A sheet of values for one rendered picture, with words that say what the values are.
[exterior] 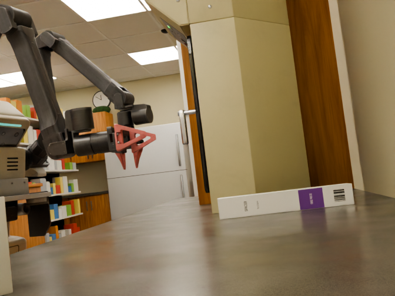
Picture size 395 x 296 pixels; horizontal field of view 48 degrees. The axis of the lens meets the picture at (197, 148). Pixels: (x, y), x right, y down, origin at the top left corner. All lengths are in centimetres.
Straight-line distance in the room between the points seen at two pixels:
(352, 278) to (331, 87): 113
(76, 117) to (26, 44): 24
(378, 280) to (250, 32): 86
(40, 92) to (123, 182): 507
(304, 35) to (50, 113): 82
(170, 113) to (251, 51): 574
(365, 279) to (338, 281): 2
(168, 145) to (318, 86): 476
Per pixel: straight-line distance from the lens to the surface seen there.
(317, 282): 38
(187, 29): 117
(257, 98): 111
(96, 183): 715
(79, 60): 172
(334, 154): 145
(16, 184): 168
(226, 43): 111
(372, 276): 39
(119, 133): 112
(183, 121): 114
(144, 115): 155
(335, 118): 146
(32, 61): 128
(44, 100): 125
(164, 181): 611
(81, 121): 119
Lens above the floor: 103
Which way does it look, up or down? 4 degrees up
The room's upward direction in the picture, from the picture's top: 7 degrees counter-clockwise
